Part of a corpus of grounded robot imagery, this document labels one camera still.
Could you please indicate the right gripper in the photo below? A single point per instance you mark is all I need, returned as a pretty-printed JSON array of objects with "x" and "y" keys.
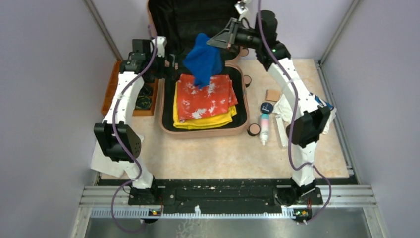
[{"x": 229, "y": 36}]

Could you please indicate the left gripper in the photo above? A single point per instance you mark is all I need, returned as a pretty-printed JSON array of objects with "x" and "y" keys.
[{"x": 165, "y": 72}]

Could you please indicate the blue towel cloth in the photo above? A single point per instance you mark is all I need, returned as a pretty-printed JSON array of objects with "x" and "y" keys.
[{"x": 203, "y": 61}]

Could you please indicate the pink suitcase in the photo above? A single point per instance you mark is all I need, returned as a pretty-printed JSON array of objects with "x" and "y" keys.
[{"x": 182, "y": 22}]

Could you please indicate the red white cloth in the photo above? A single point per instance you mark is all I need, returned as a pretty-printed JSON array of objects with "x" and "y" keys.
[{"x": 192, "y": 103}]

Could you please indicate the yellow cloth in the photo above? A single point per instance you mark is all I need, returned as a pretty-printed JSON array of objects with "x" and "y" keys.
[{"x": 207, "y": 123}]

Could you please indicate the white cloth under left arm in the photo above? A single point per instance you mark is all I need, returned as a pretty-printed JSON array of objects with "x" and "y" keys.
[{"x": 105, "y": 164}]

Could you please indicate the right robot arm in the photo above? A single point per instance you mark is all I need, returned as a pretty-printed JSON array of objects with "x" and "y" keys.
[{"x": 309, "y": 118}]

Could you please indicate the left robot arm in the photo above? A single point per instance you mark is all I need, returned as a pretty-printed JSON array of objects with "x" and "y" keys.
[{"x": 118, "y": 142}]

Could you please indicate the rolled yellow green tie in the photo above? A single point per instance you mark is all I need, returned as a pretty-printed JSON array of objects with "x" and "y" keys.
[{"x": 143, "y": 102}]

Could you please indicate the wooden compartment tray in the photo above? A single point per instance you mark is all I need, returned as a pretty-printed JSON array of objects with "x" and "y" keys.
[{"x": 111, "y": 89}]

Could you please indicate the small brown square box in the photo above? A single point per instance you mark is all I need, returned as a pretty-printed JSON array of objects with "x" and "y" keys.
[{"x": 272, "y": 95}]

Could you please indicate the black round jar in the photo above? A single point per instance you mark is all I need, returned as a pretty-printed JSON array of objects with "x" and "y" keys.
[{"x": 266, "y": 108}]

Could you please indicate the white tube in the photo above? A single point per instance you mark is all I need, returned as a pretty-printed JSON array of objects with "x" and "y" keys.
[{"x": 281, "y": 132}]

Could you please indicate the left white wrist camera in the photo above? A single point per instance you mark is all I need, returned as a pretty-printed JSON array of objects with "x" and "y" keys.
[{"x": 160, "y": 44}]

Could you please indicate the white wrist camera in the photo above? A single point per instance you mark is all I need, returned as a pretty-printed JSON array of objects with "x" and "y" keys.
[
  {"x": 242, "y": 6},
  {"x": 160, "y": 44}
]

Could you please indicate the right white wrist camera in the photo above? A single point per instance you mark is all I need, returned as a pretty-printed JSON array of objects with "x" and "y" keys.
[{"x": 242, "y": 6}]

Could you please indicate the aluminium rail frame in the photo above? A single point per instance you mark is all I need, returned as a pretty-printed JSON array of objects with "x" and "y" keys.
[{"x": 109, "y": 202}]

